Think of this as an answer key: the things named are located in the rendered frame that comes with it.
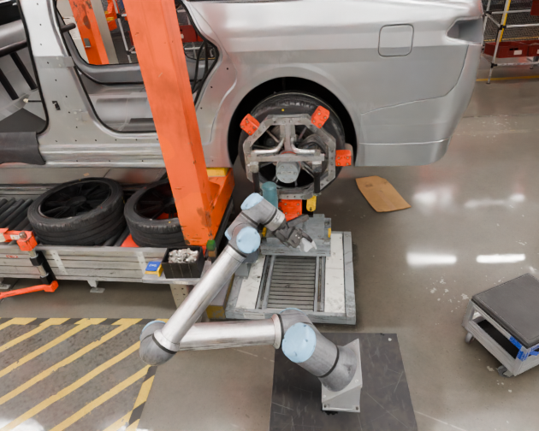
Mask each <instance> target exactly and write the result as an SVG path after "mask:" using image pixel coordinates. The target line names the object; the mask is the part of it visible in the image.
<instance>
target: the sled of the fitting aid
mask: <svg viewBox="0 0 539 431"><path fill-rule="evenodd" d="M267 233H268V228H267V227H266V226H264V229H263V234H262V238H261V242H260V246H259V249H260V255H279V256H314V257H331V218H324V240H323V244H315V245H316V247H317V249H314V248H310V250H308V252H305V251H300V250H299V247H300V245H298V246H297V248H293V247H292V246H289V248H288V247H286V245H287V243H284V244H285V245H284V244H283V243H267V239H266V238H267Z"/></svg>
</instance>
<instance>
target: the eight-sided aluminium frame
mask: <svg viewBox="0 0 539 431"><path fill-rule="evenodd" d="M290 124H294V125H306V126H307V127H308V128H309V129H310V130H311V131H312V132H314V133H315V134H316V135H318V136H319V137H320V138H321V140H322V141H323V142H324V143H325V144H326V145H328V146H329V171H328V172H326V173H325V174H324V175H323V176H322V177H321V178H320V190H321V189H322V188H324V187H325V186H326V185H327V184H328V183H329V182H330V181H331V180H332V179H334V178H335V148H336V143H335V138H334V137H333V136H332V135H331V134H329V133H328V132H327V131H326V130H325V129H324V128H323V127H321V128H319V127H317V126H315V125H314V124H312V123H311V116H309V115H308V114H291V115H268V116H267V117H265V119H264V120H263V121H262V122H261V123H260V124H259V127H258V129H257V130H256V131H255V133H254V134H253V135H252V136H251V135H250V136H249V137H247V139H246V140H245V142H244V144H243V150H244V156H245V163H246V176H247V179H249V180H250V181H251V182H253V178H252V172H250V162H248V161H247V160H246V157H247V155H251V151H252V145H253V144H254V143H255V141H256V140H257V139H258V138H259V137H260V136H261V135H262V134H263V133H264V132H265V131H266V130H267V129H268V127H269V126H272V125H290ZM265 182H268V181H267V180H265V179H264V178H263V177H262V176H260V175H259V183H260V189H262V190H263V188H262V185H263V184H264V183H265ZM276 190H277V197H278V200H279V198H280V199H304V200H306V199H310V198H312V197H313V196H314V195H313V192H314V184H312V185H311V186H310V187H309V188H308V189H276Z"/></svg>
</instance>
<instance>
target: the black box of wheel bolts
mask: <svg viewBox="0 0 539 431"><path fill-rule="evenodd" d="M204 263H205V260H204V253H203V249H202V246H181V247H168V248H167V250H166V252H165V254H164V256H163V260H162V262H161V265H162V267H163V272H164V274H165V278H166V279H193V278H200V277H201V274H202V271H203V268H204Z"/></svg>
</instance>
